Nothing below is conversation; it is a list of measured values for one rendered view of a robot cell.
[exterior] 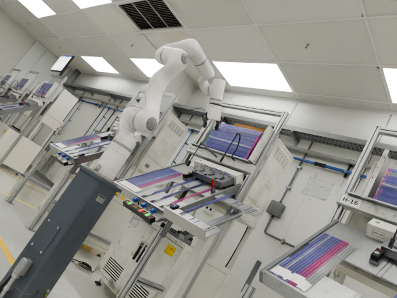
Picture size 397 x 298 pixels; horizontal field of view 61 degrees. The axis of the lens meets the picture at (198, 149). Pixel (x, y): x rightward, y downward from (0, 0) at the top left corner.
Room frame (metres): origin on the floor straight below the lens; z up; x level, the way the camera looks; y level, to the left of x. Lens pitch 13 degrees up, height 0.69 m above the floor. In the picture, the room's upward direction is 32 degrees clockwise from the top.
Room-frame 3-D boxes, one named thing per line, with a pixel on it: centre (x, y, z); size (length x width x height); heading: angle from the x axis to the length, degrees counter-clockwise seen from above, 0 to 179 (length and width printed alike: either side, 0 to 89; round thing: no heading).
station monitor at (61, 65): (6.23, 2.99, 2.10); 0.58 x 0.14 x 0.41; 42
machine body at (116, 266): (2.85, -0.28, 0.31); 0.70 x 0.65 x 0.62; 42
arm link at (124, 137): (1.81, 0.37, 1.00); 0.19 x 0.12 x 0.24; 47
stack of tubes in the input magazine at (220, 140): (2.73, -0.23, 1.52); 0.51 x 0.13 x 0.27; 42
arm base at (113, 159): (1.79, 0.35, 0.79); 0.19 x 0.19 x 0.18
